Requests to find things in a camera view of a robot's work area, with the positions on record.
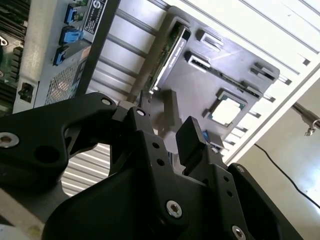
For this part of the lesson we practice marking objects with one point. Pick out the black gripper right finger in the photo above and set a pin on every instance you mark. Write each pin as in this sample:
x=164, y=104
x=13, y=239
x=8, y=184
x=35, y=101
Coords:
x=195, y=145

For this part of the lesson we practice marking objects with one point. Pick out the Nvidia Quadro graphics card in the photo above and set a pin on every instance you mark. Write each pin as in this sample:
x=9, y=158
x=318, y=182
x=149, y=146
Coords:
x=175, y=55

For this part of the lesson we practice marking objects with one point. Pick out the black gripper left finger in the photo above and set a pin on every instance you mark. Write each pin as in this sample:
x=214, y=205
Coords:
x=50, y=130

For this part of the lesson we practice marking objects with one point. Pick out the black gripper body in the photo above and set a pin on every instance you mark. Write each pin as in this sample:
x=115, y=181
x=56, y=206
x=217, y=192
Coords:
x=112, y=212

